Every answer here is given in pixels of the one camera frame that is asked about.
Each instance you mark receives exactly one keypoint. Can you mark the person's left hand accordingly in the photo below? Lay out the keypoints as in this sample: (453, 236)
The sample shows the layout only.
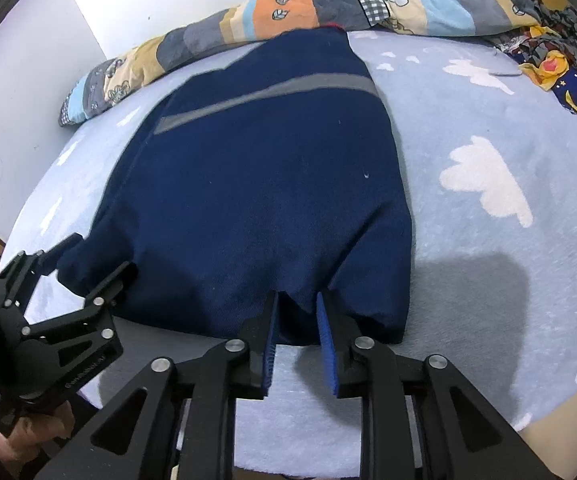
(33, 435)

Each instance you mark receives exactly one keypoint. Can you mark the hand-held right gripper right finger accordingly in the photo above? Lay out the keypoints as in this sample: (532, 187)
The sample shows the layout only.
(329, 355)

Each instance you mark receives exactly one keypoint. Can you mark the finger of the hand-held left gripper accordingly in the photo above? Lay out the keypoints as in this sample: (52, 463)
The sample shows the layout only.
(33, 262)
(93, 300)

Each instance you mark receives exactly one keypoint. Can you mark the navy jacket with red collar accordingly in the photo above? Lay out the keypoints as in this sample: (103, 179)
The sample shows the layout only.
(268, 185)

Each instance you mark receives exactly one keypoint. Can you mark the grey yellow patterned cloth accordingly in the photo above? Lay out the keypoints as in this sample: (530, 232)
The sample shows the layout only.
(558, 25)

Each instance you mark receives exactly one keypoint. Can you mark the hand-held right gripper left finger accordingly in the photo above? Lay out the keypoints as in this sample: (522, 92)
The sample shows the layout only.
(270, 360)

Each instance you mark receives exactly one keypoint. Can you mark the rolled patchwork quilt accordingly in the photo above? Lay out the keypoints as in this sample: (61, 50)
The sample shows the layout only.
(278, 12)

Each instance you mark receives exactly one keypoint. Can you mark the light blue cloud bedsheet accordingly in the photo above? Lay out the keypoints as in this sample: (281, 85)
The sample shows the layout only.
(468, 240)

